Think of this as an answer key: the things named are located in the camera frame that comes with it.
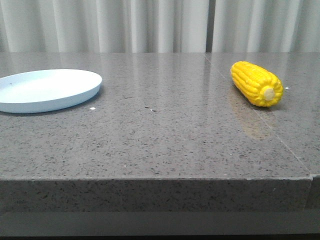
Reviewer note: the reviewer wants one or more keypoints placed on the yellow corn cob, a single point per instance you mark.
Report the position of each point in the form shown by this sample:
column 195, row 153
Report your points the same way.
column 261, row 87

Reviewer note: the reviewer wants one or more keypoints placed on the light blue round plate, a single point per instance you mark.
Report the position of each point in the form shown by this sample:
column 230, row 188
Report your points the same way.
column 47, row 90

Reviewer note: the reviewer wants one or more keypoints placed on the white pleated curtain right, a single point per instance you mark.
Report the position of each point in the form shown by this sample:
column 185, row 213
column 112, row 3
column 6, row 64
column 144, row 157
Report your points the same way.
column 279, row 26

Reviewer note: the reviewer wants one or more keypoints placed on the white pleated curtain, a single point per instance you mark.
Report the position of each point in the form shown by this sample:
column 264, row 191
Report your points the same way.
column 104, row 26
column 279, row 26

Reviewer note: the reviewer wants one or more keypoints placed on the white pleated curtain left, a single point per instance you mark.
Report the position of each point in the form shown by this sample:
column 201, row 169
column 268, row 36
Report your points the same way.
column 104, row 26

